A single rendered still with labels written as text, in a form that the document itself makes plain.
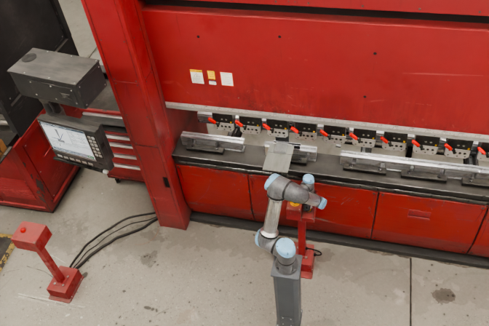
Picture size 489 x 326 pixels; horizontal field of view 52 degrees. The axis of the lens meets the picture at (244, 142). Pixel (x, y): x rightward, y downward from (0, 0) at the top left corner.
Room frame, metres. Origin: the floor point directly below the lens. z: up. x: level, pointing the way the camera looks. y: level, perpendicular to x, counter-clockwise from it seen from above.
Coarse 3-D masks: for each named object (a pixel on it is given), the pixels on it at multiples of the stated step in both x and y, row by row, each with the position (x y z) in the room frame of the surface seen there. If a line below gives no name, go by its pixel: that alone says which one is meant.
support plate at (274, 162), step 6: (270, 144) 2.56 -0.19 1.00; (270, 150) 2.50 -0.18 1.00; (288, 150) 2.48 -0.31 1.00; (270, 156) 2.44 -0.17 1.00; (276, 156) 2.43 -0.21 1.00; (282, 156) 2.42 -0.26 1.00; (288, 156) 2.42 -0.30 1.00; (264, 162) 2.39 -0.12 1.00; (270, 162) 2.38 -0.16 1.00; (276, 162) 2.37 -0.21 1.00; (282, 162) 2.37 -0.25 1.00; (288, 162) 2.36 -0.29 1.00; (264, 168) 2.33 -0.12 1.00; (270, 168) 2.33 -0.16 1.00; (276, 168) 2.32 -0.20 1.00; (282, 168) 2.31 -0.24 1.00; (288, 168) 2.31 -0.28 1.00
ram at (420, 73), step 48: (192, 48) 2.71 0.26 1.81; (240, 48) 2.60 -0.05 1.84; (288, 48) 2.50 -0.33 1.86; (336, 48) 2.41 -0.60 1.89; (384, 48) 2.32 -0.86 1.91; (432, 48) 2.23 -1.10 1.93; (480, 48) 2.15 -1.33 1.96; (192, 96) 2.73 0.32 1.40; (240, 96) 2.61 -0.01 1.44; (288, 96) 2.50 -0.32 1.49; (336, 96) 2.40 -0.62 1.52; (384, 96) 2.30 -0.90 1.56; (432, 96) 2.21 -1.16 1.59; (480, 96) 2.13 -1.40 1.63
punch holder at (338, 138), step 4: (324, 128) 2.42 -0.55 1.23; (328, 128) 2.41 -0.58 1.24; (332, 128) 2.41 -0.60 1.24; (336, 128) 2.40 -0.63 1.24; (340, 128) 2.39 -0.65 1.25; (344, 128) 2.38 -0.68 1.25; (328, 132) 2.41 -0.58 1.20; (332, 132) 2.40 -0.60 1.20; (336, 132) 2.40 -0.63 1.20; (340, 132) 2.39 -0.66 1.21; (344, 132) 2.38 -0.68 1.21; (324, 136) 2.42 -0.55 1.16; (332, 136) 2.40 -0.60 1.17; (336, 136) 2.39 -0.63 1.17; (340, 136) 2.38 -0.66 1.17; (344, 136) 2.38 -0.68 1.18; (324, 140) 2.42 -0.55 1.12; (328, 140) 2.41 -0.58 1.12; (332, 140) 2.40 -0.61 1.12; (336, 140) 2.39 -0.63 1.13; (340, 140) 2.38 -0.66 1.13; (344, 140) 2.37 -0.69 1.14
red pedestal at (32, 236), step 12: (24, 228) 2.20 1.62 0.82; (36, 228) 2.20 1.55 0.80; (48, 228) 2.22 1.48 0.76; (12, 240) 2.14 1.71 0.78; (24, 240) 2.12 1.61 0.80; (36, 240) 2.11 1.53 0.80; (48, 240) 2.18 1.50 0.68; (36, 252) 2.17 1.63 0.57; (48, 264) 2.16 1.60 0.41; (60, 276) 2.18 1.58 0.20; (72, 276) 2.21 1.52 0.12; (48, 288) 2.13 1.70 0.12; (60, 288) 2.11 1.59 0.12; (72, 288) 2.14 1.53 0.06; (60, 300) 2.07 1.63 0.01
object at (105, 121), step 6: (90, 120) 2.83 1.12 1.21; (96, 120) 2.82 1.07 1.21; (102, 120) 2.82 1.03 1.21; (108, 120) 2.81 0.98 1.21; (114, 120) 2.80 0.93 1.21; (120, 120) 2.79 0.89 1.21; (108, 126) 2.81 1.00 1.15; (114, 126) 2.80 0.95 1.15; (120, 126) 2.73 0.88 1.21; (126, 132) 2.72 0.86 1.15
